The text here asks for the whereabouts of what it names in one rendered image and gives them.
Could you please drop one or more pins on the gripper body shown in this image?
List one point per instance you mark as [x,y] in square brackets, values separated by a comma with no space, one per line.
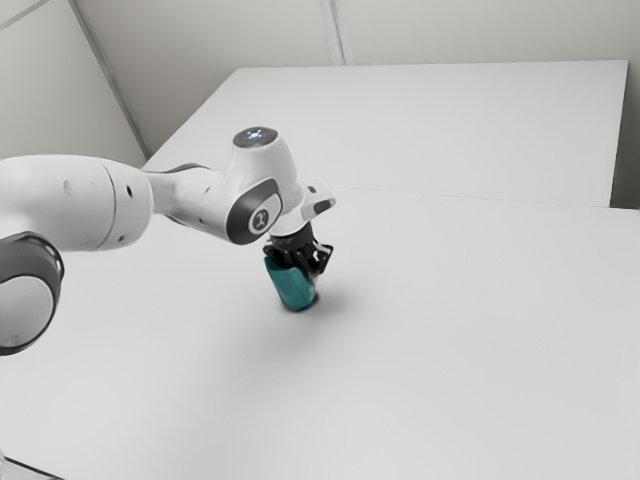
[296,247]

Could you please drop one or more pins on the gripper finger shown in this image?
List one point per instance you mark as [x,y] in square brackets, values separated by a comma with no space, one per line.
[314,280]

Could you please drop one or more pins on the teal faceted mug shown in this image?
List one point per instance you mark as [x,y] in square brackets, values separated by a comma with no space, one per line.
[292,287]

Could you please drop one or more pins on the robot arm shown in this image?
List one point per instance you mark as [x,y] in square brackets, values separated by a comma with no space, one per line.
[125,202]

